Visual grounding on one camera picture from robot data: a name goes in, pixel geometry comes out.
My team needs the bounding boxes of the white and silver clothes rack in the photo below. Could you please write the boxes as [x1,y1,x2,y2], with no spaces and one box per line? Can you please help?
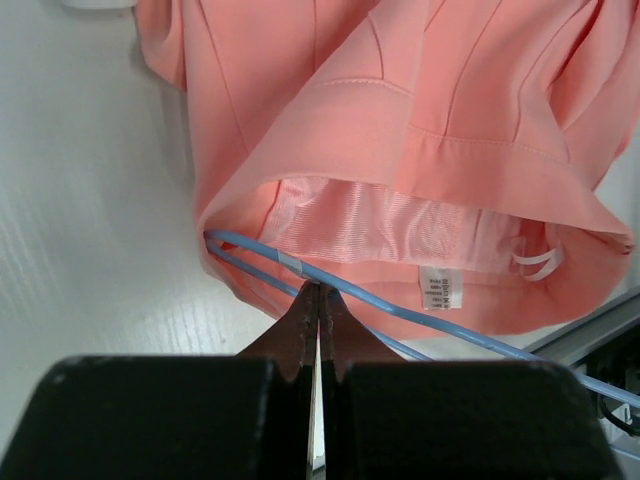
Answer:
[61,0,138,11]

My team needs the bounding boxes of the blue wire hanger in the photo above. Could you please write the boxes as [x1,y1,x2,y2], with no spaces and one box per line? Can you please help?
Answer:
[203,228,640,409]

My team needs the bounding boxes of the salmon pink skirt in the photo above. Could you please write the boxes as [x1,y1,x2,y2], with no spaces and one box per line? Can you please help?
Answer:
[135,1,639,336]

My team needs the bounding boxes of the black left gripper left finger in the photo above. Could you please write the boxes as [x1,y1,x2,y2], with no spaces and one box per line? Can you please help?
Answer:
[13,282,320,479]

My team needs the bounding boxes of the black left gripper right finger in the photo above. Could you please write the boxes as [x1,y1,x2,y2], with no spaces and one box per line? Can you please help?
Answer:
[318,286,623,479]

